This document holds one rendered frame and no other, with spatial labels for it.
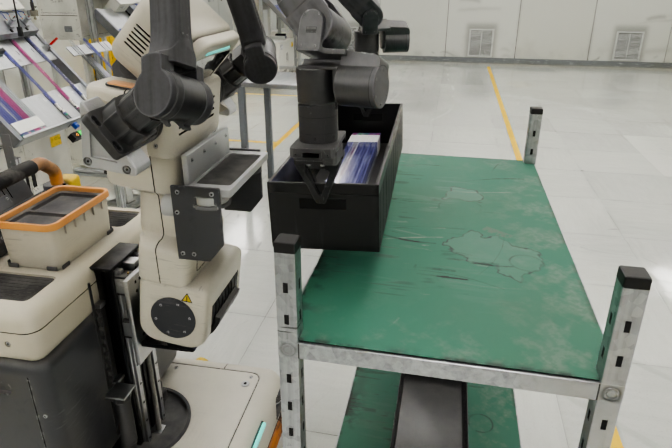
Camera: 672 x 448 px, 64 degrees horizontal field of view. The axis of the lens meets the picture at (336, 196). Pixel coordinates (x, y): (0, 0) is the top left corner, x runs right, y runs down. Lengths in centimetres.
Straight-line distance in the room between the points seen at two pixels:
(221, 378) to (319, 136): 115
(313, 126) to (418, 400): 99
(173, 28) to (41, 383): 78
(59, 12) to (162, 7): 351
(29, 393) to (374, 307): 79
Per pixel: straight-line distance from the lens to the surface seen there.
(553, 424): 214
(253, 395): 171
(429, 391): 160
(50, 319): 127
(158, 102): 87
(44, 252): 135
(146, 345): 141
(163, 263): 120
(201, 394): 174
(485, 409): 160
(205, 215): 108
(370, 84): 71
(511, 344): 80
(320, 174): 115
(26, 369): 132
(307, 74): 75
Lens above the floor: 142
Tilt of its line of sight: 22 degrees down
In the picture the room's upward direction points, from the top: straight up
